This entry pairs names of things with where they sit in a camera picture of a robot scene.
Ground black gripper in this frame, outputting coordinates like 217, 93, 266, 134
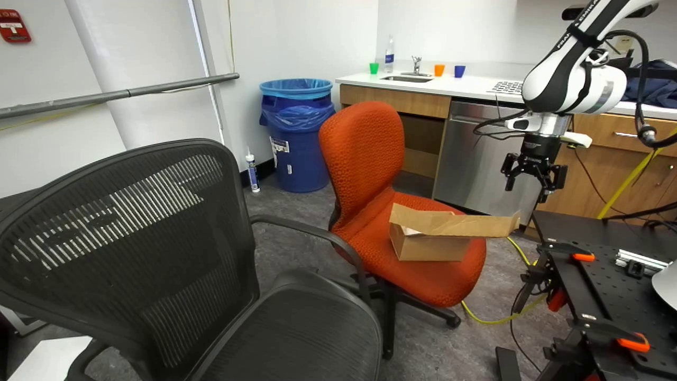
499, 131, 572, 207

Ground brown cardboard box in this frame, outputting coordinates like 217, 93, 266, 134
387, 201, 523, 264

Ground orange fabric office chair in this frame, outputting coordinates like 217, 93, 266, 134
315, 100, 491, 364

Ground black mesh office chair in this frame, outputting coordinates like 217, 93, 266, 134
0, 135, 387, 381

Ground stainless steel dishwasher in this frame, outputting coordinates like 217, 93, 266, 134
431, 98, 547, 227

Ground white dish rack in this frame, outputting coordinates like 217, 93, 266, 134
486, 76, 529, 100

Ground white countertop wooden cabinets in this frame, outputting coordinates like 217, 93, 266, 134
337, 67, 677, 222

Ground silver aluminium block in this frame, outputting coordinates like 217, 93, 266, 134
613, 245, 674, 277

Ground black breadboard robot table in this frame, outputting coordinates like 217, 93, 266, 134
529, 207, 677, 381

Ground dark blue cloth bag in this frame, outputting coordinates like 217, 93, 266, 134
623, 58, 677, 110

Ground clear water bottle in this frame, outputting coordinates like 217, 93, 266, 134
384, 34, 398, 76

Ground blue trash bin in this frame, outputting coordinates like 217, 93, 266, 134
259, 76, 339, 194

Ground white flat side surface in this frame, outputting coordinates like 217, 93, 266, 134
4, 332, 95, 381

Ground red fire alarm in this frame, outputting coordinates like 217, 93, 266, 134
0, 7, 34, 47

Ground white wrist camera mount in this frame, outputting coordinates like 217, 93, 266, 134
559, 129, 596, 151

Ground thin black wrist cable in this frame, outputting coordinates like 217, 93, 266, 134
473, 105, 534, 142

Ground yellow strap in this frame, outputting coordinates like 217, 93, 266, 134
594, 147, 662, 222

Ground black clamp orange handle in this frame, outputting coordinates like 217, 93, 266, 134
516, 239, 599, 315
576, 312, 657, 359

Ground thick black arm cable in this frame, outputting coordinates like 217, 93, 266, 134
603, 27, 677, 152

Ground yellow cable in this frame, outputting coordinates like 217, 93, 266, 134
460, 236, 551, 331

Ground grey wall rail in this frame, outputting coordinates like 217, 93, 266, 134
0, 69, 244, 120

